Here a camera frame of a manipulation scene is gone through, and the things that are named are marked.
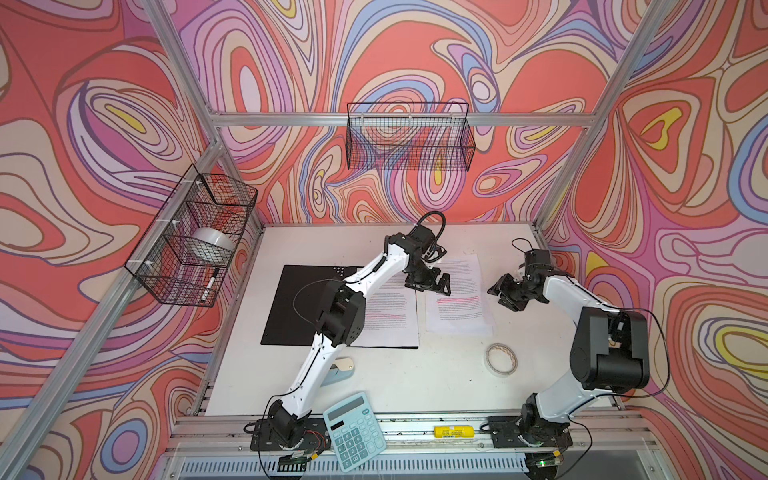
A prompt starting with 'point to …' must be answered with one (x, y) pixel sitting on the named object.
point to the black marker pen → (209, 285)
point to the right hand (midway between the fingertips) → (494, 299)
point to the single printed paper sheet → (391, 318)
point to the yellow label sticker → (453, 432)
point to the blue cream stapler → (342, 368)
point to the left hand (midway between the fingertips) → (441, 289)
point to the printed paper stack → (467, 309)
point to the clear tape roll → (514, 358)
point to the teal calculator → (354, 431)
